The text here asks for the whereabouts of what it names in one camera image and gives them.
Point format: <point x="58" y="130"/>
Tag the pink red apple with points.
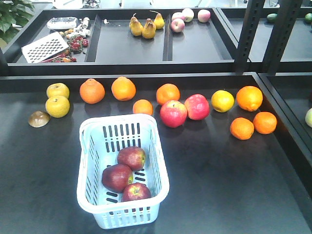
<point x="173" y="113"/>
<point x="197" y="107"/>

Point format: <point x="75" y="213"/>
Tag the green potted plant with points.
<point x="13" y="12"/>

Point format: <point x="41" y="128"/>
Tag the black wood produce stand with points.
<point x="218" y="184"/>

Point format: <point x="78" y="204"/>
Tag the dark red apple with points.
<point x="115" y="178"/>
<point x="132" y="156"/>
<point x="135" y="191"/>

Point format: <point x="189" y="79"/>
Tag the orange grapefruit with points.
<point x="167" y="92"/>

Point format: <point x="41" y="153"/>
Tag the orange with knob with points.
<point x="249" y="98"/>
<point x="92" y="91"/>

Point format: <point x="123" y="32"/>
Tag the peach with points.
<point x="308" y="117"/>

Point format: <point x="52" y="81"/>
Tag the white perforated tray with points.
<point x="44" y="48"/>

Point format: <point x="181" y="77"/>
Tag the large orange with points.
<point x="123" y="89"/>

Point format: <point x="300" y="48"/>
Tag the brown mushroom cap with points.
<point x="38" y="119"/>

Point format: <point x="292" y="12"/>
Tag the yellow round pear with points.
<point x="57" y="106"/>
<point x="57" y="89"/>

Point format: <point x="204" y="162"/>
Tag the yellow orange fruit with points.
<point x="222" y="101"/>

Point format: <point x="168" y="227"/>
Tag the light blue plastic basket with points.
<point x="115" y="194"/>

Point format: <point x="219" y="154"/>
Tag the white device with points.
<point x="62" y="23"/>

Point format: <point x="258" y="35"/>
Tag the small orange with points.
<point x="143" y="106"/>
<point x="242" y="128"/>
<point x="265" y="123"/>

